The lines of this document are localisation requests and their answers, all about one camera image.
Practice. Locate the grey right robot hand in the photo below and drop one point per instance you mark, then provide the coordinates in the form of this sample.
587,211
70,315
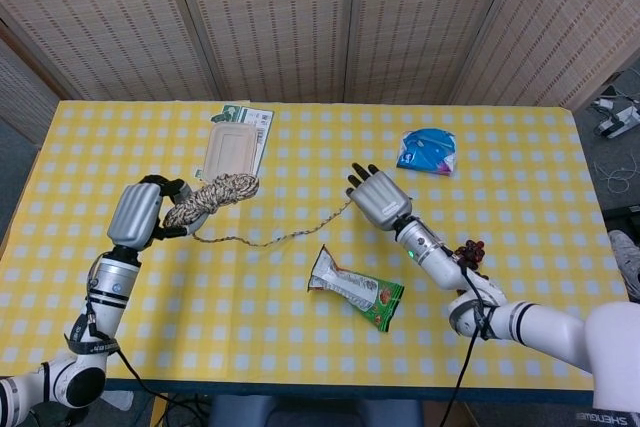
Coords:
377,197

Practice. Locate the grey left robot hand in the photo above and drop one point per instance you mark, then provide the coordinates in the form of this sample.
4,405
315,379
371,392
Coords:
132,214

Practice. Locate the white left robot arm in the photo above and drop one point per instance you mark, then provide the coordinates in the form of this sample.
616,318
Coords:
112,287

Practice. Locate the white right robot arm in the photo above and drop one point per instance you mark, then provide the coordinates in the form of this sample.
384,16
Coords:
540,327

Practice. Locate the blue tissue pack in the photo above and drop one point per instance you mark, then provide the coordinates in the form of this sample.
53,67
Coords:
425,149

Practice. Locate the green snack bag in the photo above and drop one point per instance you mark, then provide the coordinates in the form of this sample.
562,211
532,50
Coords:
360,289

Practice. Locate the dark grape bunch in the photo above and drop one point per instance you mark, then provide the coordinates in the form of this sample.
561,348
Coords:
472,252

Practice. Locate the beige plastic container lid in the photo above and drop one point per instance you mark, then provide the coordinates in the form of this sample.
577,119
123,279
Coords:
232,152

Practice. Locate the green white paper card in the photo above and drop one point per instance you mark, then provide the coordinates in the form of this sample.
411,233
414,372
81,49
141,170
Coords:
262,119

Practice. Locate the yellow checkered tablecloth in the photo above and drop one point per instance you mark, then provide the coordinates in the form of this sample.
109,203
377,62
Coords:
250,307

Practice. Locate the white plastic piece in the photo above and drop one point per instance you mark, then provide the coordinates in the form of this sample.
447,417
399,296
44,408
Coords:
119,399

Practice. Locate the woven folding screen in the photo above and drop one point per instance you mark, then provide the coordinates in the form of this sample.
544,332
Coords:
275,22

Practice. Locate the grey device on floor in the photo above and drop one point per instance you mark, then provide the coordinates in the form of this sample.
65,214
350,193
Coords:
617,119

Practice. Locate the grey shoe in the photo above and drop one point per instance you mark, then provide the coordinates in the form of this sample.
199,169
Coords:
625,257

